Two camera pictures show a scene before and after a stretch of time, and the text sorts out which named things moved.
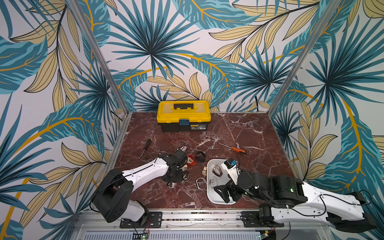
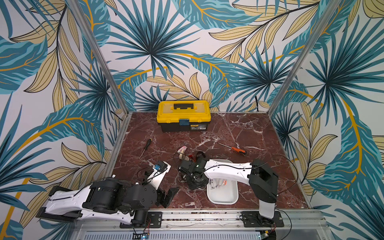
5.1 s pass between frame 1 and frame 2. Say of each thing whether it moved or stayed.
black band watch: stayed
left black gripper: moved
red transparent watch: stayed
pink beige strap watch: stayed
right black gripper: moved
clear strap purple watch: stayed
